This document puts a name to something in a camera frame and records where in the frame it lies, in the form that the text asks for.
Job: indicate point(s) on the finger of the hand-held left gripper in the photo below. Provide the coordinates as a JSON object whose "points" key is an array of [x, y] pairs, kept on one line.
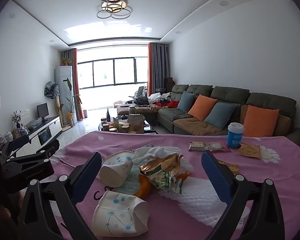
{"points": [[48, 150], [20, 142]]}

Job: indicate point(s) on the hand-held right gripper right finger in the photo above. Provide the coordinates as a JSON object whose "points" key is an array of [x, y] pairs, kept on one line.
{"points": [[215, 175]]}

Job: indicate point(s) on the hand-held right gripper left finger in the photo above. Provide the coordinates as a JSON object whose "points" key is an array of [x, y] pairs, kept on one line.
{"points": [[88, 173]]}

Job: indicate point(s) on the small gold wrapper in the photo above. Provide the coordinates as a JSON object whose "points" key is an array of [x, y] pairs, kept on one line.
{"points": [[228, 166]]}

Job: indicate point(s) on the crushed blue-patterned paper cup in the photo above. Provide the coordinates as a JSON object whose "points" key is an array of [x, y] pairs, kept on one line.
{"points": [[115, 171], [120, 213]]}

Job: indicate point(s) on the white paper towel sheet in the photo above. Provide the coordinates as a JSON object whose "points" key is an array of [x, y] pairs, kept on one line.
{"points": [[205, 202]]}

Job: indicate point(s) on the orange peel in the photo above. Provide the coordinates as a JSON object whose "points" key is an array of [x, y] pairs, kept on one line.
{"points": [[143, 187], [185, 176]]}

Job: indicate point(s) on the green and white wrapper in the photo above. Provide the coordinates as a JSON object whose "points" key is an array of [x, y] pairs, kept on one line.
{"points": [[167, 183]]}

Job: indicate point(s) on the gold foil wrapper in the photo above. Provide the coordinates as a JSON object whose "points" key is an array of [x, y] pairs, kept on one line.
{"points": [[162, 166]]}

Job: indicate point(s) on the white tissue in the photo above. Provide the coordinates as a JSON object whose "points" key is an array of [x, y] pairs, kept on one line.
{"points": [[155, 152]]}

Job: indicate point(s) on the white ceramic jar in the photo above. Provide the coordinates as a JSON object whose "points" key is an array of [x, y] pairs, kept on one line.
{"points": [[8, 136]]}

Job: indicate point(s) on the white and black TV cabinet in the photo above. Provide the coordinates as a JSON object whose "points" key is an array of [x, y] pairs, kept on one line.
{"points": [[46, 130]]}

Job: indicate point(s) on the grey plastic bag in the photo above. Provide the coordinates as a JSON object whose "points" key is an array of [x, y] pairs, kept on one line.
{"points": [[35, 123]]}

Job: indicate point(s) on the small plant in vase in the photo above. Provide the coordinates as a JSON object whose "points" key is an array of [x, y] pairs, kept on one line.
{"points": [[17, 117]]}

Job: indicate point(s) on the clear red-edged packet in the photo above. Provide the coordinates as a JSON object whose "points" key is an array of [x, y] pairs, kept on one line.
{"points": [[218, 147]]}

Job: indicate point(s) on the brown snack packet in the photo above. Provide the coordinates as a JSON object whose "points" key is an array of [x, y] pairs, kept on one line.
{"points": [[198, 146]]}

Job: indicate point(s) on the small black monitor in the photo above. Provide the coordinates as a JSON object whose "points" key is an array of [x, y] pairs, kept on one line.
{"points": [[42, 110]]}

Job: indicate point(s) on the flat gold snack packet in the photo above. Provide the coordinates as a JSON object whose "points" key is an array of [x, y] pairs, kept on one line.
{"points": [[248, 150]]}

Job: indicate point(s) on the blue and white lidded cup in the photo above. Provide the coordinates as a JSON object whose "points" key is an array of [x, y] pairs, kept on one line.
{"points": [[235, 136]]}

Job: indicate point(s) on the large-leaf potted plant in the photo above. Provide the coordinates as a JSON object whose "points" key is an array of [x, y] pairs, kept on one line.
{"points": [[70, 105]]}

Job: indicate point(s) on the group of glass jars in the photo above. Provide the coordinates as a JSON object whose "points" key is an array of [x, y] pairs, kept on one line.
{"points": [[113, 129]]}

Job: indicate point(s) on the green packet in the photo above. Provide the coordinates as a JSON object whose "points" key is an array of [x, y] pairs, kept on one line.
{"points": [[116, 123]]}

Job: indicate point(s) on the blue cushion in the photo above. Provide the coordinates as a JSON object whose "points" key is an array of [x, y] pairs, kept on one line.
{"points": [[186, 101], [220, 115]]}

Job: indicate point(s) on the dark bottle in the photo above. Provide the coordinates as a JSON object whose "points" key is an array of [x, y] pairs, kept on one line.
{"points": [[107, 116]]}

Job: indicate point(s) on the covered standing fan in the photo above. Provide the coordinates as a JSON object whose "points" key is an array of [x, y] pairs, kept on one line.
{"points": [[51, 88]]}

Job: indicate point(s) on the pink floral blanket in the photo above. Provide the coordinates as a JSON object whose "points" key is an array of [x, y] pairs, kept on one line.
{"points": [[165, 218]]}

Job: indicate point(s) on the brown snack bag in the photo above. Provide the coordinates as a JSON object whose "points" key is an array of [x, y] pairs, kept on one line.
{"points": [[135, 123]]}

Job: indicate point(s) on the orange cushion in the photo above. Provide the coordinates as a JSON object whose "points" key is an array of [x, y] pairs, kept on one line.
{"points": [[261, 121], [202, 107]]}

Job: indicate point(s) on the grey and orange curtain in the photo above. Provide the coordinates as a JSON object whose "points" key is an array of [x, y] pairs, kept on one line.
{"points": [[156, 67], [73, 85]]}

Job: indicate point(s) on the white standing air conditioner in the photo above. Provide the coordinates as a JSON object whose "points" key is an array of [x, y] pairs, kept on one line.
{"points": [[63, 80]]}

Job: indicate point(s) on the dark glass coffee table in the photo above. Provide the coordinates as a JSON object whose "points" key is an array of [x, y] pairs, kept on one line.
{"points": [[148, 127]]}

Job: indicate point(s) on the red cloth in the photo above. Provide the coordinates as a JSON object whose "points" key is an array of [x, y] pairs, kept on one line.
{"points": [[173, 104]]}

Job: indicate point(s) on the green sofa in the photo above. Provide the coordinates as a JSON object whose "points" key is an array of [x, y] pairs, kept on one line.
{"points": [[230, 93]]}

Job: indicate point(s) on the black bag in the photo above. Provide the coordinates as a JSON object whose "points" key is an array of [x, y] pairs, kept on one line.
{"points": [[141, 101]]}

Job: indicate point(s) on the small green potted plant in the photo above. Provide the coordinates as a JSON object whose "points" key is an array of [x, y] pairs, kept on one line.
{"points": [[65, 61]]}

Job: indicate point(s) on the black-framed window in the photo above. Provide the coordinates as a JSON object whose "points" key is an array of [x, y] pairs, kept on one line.
{"points": [[102, 72]]}

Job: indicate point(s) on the pile of white clothes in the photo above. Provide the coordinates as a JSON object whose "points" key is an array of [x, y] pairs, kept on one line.
{"points": [[160, 97]]}

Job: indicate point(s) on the grey chair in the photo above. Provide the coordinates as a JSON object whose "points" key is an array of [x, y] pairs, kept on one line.
{"points": [[142, 91]]}

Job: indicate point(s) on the dark wooden cabinet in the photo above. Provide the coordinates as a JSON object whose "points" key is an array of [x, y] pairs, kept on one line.
{"points": [[169, 83]]}

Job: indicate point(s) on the picture frame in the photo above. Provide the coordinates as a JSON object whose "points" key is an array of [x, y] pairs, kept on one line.
{"points": [[16, 133]]}

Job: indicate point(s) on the white wall socket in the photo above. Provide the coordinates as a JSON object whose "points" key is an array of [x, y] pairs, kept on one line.
{"points": [[25, 111]]}

